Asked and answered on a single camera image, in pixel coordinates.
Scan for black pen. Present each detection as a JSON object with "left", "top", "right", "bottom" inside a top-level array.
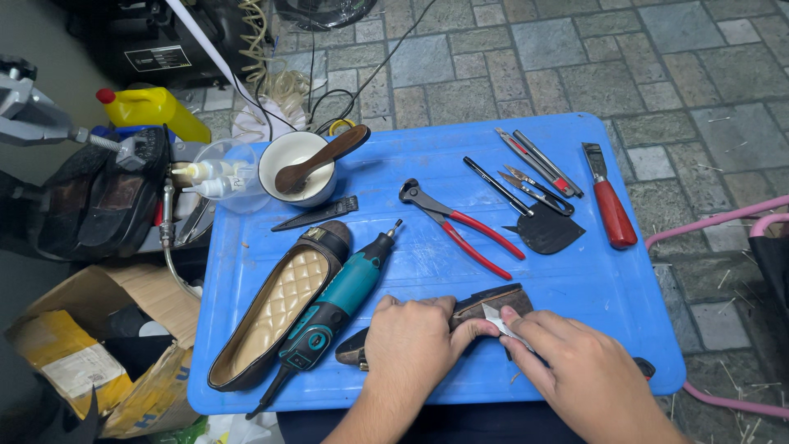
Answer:
[{"left": 463, "top": 156, "right": 535, "bottom": 218}]

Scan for black bag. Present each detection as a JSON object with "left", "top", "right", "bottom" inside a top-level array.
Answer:
[{"left": 747, "top": 213, "right": 789, "bottom": 321}]

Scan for clear plastic container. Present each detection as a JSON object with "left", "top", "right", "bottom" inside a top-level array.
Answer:
[{"left": 185, "top": 138, "right": 272, "bottom": 215}]

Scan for grey and black utility knife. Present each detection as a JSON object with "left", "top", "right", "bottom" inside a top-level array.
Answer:
[{"left": 513, "top": 129, "right": 584, "bottom": 198}]

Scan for black thread snips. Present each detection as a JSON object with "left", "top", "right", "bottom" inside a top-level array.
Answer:
[{"left": 498, "top": 164, "right": 575, "bottom": 217}]

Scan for grey metal shoe stand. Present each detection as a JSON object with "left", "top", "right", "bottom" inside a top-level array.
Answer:
[{"left": 0, "top": 54, "right": 148, "bottom": 172}]

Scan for red handled scraper knife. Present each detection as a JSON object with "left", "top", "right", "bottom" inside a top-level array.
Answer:
[{"left": 582, "top": 142, "right": 639, "bottom": 250}]

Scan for flat shoe with quilted insole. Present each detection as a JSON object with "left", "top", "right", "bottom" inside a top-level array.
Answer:
[{"left": 207, "top": 220, "right": 353, "bottom": 393}]

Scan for cardboard box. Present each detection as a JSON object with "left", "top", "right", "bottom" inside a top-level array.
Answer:
[{"left": 3, "top": 264, "right": 202, "bottom": 440}]

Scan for black cable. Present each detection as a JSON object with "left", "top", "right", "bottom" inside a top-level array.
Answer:
[{"left": 231, "top": 0, "right": 438, "bottom": 136}]

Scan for blue plastic tray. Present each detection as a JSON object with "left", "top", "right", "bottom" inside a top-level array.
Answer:
[{"left": 187, "top": 112, "right": 687, "bottom": 415}]

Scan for white glue bottle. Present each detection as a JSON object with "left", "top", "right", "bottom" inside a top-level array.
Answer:
[
  {"left": 182, "top": 175, "right": 254, "bottom": 199},
  {"left": 171, "top": 159, "right": 247, "bottom": 183}
]

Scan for white bowl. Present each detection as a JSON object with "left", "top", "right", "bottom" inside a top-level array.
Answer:
[{"left": 258, "top": 131, "right": 339, "bottom": 208}]

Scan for white strap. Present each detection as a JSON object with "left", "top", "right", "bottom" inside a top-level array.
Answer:
[{"left": 165, "top": 0, "right": 297, "bottom": 133}]

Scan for grey and red utility knife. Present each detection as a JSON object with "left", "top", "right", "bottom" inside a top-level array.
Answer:
[{"left": 495, "top": 127, "right": 577, "bottom": 199}]

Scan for black metal rasp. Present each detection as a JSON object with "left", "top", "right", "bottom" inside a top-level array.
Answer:
[{"left": 270, "top": 195, "right": 360, "bottom": 233}]

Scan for red handled pincers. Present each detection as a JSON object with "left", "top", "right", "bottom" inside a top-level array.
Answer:
[{"left": 398, "top": 178, "right": 526, "bottom": 281}]

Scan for coiled clear air hose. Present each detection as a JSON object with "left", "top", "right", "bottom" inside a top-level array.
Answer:
[{"left": 231, "top": 0, "right": 312, "bottom": 139}]

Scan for white plastic bag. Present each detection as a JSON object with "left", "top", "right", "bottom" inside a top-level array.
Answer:
[{"left": 194, "top": 412, "right": 286, "bottom": 444}]

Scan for person's right hand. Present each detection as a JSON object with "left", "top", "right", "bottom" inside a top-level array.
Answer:
[{"left": 498, "top": 305, "right": 655, "bottom": 432}]

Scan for teal rotary tool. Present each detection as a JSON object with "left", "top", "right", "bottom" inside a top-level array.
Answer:
[{"left": 245, "top": 219, "right": 404, "bottom": 421}]

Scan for yellow bottle with red cap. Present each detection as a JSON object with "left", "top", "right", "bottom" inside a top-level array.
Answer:
[{"left": 95, "top": 86, "right": 212, "bottom": 144}]

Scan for black sole piece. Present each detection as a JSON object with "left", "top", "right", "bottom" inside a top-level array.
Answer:
[{"left": 502, "top": 202, "right": 586, "bottom": 255}]

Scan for metal hose fitting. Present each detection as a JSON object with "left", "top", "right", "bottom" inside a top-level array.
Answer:
[{"left": 159, "top": 179, "right": 202, "bottom": 301}]

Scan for black machine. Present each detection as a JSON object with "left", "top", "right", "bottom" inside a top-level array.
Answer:
[{"left": 68, "top": 0, "right": 272, "bottom": 90}]

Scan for brown wooden brush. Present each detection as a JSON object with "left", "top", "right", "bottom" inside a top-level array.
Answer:
[{"left": 274, "top": 125, "right": 372, "bottom": 196}]

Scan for person's left hand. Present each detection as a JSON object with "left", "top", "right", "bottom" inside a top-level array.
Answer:
[{"left": 364, "top": 295, "right": 501, "bottom": 402}]

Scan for brown shoe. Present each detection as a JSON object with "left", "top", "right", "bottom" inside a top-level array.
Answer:
[{"left": 335, "top": 283, "right": 535, "bottom": 372}]

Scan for black shoe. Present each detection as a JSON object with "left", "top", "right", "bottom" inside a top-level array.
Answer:
[{"left": 28, "top": 126, "right": 170, "bottom": 263}]

